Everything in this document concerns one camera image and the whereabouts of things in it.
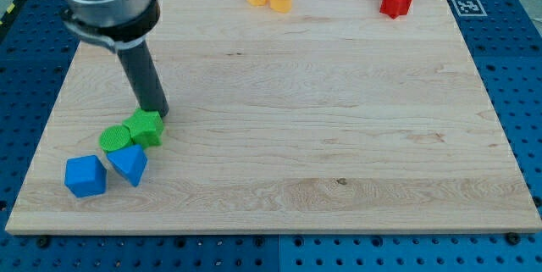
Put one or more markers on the green star block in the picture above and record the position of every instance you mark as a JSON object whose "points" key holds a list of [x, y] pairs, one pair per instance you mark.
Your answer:
{"points": [[145, 128]]}

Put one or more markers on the light wooden board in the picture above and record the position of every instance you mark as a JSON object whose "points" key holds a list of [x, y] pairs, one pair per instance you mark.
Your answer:
{"points": [[332, 118]]}

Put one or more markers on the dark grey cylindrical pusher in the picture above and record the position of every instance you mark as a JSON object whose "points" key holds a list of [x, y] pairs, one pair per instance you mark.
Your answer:
{"points": [[143, 78]]}

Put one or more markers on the white fiducial marker tag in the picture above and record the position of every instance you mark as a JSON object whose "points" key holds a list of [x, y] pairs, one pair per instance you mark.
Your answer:
{"points": [[469, 8]]}

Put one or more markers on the blue cube block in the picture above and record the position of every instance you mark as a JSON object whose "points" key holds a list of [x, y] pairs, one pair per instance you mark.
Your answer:
{"points": [[85, 176]]}

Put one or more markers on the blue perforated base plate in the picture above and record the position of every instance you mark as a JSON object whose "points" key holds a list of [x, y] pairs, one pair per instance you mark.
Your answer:
{"points": [[35, 55]]}

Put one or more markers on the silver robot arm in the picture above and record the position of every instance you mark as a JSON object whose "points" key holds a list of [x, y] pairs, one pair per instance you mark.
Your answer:
{"points": [[113, 24]]}

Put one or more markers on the blue triangle block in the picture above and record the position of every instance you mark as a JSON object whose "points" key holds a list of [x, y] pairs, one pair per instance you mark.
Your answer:
{"points": [[129, 162]]}

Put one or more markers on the green cylinder block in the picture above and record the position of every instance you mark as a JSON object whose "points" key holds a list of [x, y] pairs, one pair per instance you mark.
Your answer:
{"points": [[114, 138]]}

